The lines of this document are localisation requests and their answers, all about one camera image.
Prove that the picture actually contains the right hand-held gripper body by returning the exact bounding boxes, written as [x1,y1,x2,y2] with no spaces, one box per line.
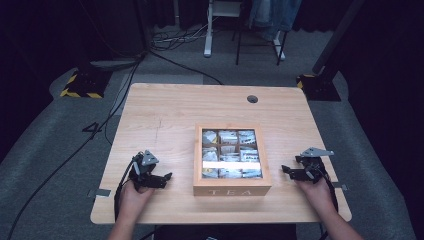
[294,147,335,185]

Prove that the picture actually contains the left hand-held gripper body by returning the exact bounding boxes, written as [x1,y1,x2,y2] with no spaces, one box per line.
[128,149,161,192]

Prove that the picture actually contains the wooden tea box glass lid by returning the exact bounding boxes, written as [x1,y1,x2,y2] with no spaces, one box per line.
[192,122,273,197]

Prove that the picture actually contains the person's right hand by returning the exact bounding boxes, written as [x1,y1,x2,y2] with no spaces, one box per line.
[295,177,335,215]

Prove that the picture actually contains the person's left hand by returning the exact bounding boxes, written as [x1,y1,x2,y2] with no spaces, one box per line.
[117,180,157,222]

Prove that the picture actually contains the group of tea bags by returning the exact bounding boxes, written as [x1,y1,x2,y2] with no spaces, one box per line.
[201,129,263,179]

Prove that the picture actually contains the black yellow-striped stand base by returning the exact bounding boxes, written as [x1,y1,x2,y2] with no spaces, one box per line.
[59,67,114,100]
[295,73,342,102]

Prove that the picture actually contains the person's dark clothing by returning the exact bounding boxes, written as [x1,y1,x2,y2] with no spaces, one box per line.
[153,223,298,240]

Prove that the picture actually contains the black slanted stand pole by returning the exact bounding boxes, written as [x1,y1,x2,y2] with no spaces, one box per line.
[311,0,367,76]

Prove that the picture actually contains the white desk leg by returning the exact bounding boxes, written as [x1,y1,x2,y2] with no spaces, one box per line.
[203,0,242,59]

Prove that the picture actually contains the hanging blue clothing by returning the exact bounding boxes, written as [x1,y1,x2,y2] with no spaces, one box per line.
[247,0,303,42]

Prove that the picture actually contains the right hand-held gripper black cable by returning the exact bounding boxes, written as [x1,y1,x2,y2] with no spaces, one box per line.
[319,165,340,213]

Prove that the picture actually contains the hand-held gripper black cable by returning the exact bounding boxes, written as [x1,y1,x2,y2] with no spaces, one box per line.
[319,165,340,213]
[113,160,135,222]

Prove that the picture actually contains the left hand-held gripper black cable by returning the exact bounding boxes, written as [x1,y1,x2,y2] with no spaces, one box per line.
[113,160,135,222]

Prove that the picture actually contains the long black floor cable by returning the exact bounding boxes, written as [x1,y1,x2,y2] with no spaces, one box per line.
[5,53,146,240]

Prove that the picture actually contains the black metal chair frame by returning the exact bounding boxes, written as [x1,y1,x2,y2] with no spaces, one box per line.
[234,19,290,67]

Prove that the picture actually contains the bundle of floor cables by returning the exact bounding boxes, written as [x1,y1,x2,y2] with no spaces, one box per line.
[150,16,219,52]

